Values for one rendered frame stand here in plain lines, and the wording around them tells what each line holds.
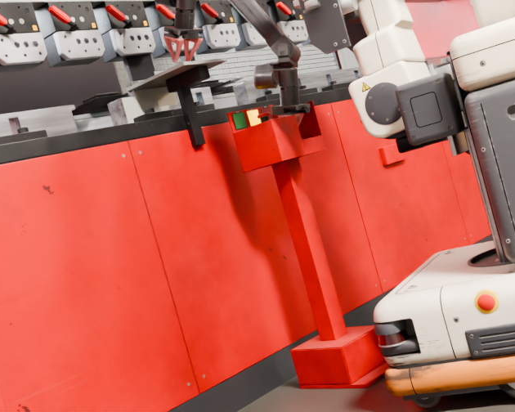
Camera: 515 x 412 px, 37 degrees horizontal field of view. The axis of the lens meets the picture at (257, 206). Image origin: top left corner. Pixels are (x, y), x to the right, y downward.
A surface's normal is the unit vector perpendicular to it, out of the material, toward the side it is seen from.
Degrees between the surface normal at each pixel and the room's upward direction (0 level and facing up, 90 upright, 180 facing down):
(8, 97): 90
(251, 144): 90
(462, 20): 90
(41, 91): 90
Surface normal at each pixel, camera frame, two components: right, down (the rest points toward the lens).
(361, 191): 0.72, -0.18
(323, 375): -0.67, 0.21
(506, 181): -0.44, 0.15
